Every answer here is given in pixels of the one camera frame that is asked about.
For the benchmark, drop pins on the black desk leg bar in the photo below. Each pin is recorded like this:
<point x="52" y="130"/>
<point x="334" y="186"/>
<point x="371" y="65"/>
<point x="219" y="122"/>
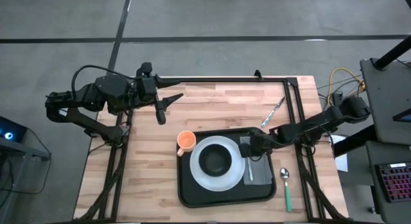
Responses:
<point x="353" y="140"/>

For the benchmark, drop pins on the white paper sheet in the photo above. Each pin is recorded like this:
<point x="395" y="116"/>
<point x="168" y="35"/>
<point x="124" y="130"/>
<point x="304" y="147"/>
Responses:
<point x="342" y="161"/>

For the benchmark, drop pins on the backlit computer keyboard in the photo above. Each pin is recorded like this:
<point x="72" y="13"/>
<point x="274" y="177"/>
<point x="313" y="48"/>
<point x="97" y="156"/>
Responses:
<point x="396" y="182"/>

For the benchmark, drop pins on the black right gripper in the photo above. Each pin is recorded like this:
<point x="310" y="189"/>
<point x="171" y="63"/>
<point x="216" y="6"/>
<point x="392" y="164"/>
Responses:
<point x="258" y="142"/>

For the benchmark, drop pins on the white round plate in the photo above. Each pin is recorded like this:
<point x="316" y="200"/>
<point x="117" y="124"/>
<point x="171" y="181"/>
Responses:
<point x="200" y="179"/>

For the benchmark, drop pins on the orange plastic cup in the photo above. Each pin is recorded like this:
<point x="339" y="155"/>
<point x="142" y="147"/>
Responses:
<point x="186" y="140"/>

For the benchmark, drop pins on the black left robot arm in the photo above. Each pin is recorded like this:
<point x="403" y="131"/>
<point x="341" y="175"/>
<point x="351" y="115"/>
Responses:
<point x="106" y="89"/>

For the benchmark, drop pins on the computer tower blue light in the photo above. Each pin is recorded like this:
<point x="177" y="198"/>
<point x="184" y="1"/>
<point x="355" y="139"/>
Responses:
<point x="9" y="131"/>

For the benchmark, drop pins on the black round bowl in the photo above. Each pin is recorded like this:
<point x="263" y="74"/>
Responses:
<point x="215" y="160"/>

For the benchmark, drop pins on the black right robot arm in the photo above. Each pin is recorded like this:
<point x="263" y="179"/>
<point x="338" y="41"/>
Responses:
<point x="321" y="121"/>

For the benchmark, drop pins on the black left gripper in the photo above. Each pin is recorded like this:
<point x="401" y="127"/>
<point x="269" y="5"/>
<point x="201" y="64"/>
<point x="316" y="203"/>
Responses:
<point x="147" y="89"/>

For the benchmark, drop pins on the black plastic tray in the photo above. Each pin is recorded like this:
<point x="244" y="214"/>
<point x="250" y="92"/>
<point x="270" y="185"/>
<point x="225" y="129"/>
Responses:
<point x="224" y="198"/>

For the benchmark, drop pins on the black pole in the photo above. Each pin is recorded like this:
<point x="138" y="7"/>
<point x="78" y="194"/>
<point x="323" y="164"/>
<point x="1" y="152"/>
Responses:
<point x="393" y="52"/>

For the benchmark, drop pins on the cloth napkin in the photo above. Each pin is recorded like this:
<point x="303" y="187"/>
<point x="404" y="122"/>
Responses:
<point x="261" y="172"/>

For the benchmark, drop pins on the black power adapter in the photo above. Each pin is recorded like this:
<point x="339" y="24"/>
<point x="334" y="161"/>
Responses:
<point x="337" y="97"/>

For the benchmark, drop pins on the black aluminium table frame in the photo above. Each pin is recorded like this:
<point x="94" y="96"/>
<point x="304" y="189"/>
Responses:
<point x="224" y="80"/>

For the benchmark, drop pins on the black keyboard desk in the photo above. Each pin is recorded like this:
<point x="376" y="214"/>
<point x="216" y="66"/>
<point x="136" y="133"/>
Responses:
<point x="372" y="172"/>

